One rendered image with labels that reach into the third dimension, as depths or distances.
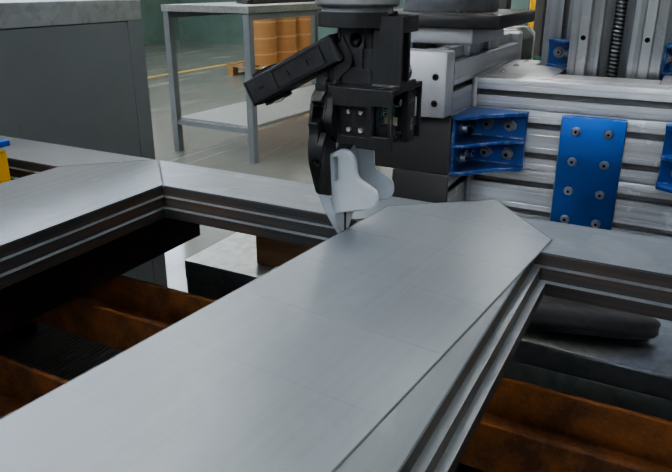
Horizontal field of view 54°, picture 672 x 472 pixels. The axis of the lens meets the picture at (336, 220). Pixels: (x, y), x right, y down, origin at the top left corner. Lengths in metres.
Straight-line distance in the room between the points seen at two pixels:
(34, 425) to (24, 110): 0.90
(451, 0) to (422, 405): 0.74
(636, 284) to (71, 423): 0.45
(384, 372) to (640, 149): 0.66
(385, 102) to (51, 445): 0.36
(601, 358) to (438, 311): 0.35
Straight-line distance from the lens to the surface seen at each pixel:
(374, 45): 0.58
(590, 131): 1.00
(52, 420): 0.41
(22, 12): 1.26
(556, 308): 0.85
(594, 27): 1.12
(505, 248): 0.62
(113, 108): 1.39
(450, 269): 0.57
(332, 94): 0.58
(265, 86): 0.63
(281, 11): 4.31
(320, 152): 0.59
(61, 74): 1.31
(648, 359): 0.83
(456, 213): 0.70
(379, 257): 0.59
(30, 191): 0.85
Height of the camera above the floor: 1.08
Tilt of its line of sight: 20 degrees down
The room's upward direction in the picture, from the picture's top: straight up
